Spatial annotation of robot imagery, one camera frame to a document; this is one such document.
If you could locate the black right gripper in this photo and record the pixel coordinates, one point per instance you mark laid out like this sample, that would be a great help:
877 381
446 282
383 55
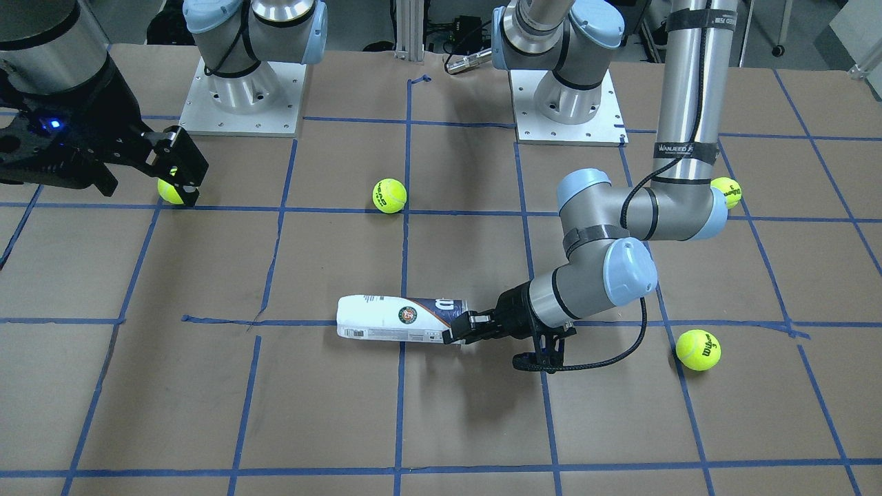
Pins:
118 96

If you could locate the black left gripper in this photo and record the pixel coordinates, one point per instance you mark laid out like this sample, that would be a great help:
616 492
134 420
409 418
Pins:
513 309

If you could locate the white Wilson tennis ball can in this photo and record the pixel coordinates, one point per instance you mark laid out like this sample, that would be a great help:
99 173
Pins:
396 319

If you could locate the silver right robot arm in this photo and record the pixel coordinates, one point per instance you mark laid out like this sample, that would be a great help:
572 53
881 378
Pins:
55 46

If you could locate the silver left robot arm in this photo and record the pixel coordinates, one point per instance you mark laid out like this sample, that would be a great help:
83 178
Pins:
605 225

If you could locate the centre yellow Head tennis ball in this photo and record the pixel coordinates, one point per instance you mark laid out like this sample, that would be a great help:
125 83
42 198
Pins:
389 195

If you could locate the near Wilson tennis ball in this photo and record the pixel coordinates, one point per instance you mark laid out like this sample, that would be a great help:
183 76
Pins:
698 350

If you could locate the wilson tennis ball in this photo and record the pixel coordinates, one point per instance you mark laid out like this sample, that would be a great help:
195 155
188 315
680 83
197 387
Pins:
698 350
731 190

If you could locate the far Wilson tennis ball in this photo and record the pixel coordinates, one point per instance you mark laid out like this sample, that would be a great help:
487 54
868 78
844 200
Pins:
731 190

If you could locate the silver cylindrical metal tool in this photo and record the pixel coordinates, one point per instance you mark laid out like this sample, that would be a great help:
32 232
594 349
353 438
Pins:
468 62

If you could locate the black power adapter box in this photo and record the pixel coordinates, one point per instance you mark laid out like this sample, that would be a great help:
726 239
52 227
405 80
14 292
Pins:
466 36

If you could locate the white cart leg with caster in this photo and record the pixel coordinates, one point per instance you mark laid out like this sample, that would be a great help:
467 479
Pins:
779 48

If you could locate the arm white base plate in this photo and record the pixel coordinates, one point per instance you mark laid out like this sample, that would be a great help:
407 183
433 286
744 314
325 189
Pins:
286 96
534 120

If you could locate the silver aluminium frame post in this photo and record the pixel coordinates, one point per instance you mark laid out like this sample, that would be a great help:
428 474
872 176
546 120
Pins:
409 26

